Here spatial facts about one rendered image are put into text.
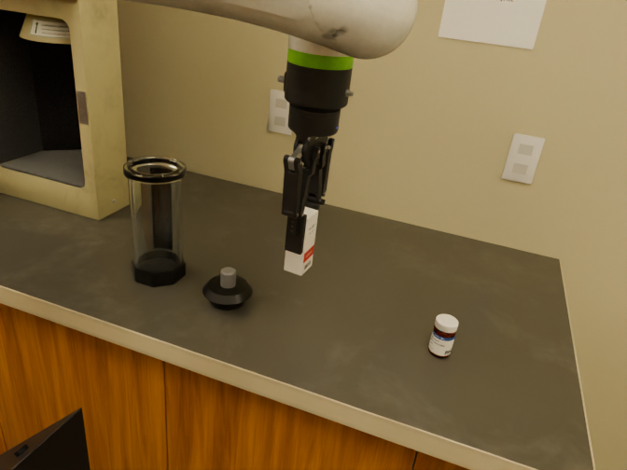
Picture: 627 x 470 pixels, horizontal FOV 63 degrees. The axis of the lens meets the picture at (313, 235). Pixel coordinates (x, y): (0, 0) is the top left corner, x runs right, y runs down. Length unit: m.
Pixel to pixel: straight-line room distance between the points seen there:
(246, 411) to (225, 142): 0.85
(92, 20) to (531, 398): 1.07
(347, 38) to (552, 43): 0.78
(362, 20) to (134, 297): 0.65
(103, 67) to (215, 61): 0.38
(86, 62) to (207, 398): 0.71
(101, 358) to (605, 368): 1.25
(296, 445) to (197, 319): 0.27
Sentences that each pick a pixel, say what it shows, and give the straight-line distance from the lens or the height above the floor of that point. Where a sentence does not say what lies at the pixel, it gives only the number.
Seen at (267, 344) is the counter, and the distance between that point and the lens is 0.88.
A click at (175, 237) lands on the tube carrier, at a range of 0.99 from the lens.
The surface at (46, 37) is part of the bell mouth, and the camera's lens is 1.27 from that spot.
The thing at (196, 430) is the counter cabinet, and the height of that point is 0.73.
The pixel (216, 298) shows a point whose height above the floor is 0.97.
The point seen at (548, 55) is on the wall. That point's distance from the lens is 1.30.
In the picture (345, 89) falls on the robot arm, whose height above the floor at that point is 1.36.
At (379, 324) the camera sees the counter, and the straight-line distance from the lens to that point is 0.96.
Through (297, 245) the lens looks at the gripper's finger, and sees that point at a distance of 0.82.
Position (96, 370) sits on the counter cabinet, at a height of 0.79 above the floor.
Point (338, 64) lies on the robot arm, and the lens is 0.72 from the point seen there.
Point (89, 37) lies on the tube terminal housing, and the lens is 1.19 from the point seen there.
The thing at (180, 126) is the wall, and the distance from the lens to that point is 1.61.
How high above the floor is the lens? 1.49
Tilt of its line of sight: 27 degrees down
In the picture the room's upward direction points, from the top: 7 degrees clockwise
